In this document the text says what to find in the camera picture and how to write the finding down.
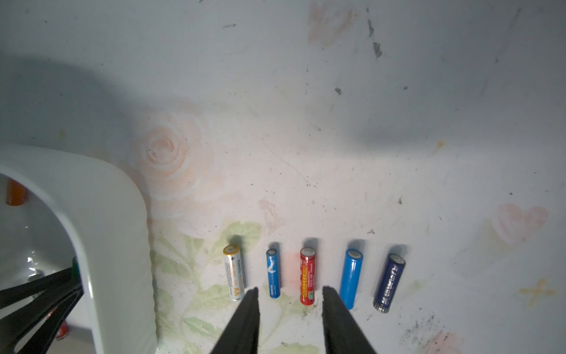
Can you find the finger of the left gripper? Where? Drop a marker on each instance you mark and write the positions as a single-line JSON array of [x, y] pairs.
[[35, 287], [43, 316]]

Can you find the white orange AA battery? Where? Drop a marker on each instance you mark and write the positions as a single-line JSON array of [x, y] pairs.
[[234, 271]]

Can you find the red AA battery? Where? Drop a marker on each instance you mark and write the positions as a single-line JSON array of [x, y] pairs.
[[307, 267]]

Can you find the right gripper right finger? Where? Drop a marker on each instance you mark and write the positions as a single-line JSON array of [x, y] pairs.
[[341, 332]]

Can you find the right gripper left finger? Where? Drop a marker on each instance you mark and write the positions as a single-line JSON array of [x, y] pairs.
[[241, 334]]

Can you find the white plastic storage box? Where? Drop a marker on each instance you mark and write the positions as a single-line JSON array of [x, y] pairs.
[[105, 217]]

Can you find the dark blue AAA battery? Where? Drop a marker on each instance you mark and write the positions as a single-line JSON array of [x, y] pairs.
[[392, 274]]

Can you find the floral table mat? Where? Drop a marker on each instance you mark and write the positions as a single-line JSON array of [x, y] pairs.
[[432, 130]]

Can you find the red AAA battery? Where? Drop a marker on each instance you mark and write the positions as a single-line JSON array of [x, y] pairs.
[[63, 331]]

